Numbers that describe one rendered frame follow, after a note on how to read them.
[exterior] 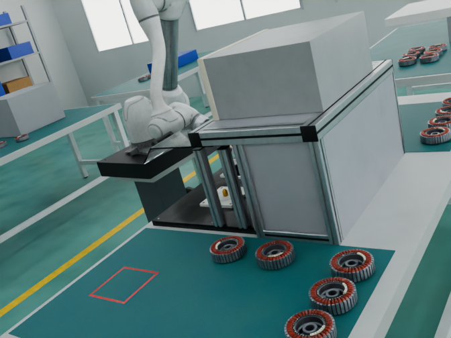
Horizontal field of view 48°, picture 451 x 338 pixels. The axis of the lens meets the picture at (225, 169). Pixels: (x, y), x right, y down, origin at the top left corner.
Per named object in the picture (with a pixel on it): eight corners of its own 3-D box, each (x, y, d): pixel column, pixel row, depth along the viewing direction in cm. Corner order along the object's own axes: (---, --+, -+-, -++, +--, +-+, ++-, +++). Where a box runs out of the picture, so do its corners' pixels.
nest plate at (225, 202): (200, 206, 191) (198, 203, 191) (221, 188, 202) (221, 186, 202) (232, 208, 182) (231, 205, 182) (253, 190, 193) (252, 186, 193)
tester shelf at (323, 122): (191, 147, 160) (187, 133, 159) (287, 84, 210) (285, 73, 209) (318, 141, 134) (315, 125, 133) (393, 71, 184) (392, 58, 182)
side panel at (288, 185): (257, 238, 162) (232, 145, 151) (262, 233, 164) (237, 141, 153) (339, 245, 145) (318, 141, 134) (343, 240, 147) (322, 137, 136)
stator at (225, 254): (250, 243, 160) (247, 232, 158) (243, 262, 150) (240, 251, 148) (217, 246, 163) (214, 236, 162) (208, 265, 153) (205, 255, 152)
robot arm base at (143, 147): (118, 157, 264) (115, 147, 262) (147, 142, 279) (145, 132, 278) (141, 157, 252) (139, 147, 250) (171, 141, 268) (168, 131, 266)
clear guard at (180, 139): (143, 163, 179) (138, 148, 177) (184, 138, 197) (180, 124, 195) (217, 163, 160) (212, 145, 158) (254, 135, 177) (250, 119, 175)
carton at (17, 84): (-3, 98, 796) (-8, 86, 790) (19, 89, 826) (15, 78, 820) (11, 95, 772) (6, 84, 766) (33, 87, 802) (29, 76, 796)
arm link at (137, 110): (123, 143, 266) (111, 102, 259) (150, 131, 277) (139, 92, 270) (141, 144, 255) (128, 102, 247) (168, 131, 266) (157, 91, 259)
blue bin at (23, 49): (-4, 63, 795) (-8, 51, 789) (19, 56, 826) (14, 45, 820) (12, 59, 771) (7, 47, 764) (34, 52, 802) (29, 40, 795)
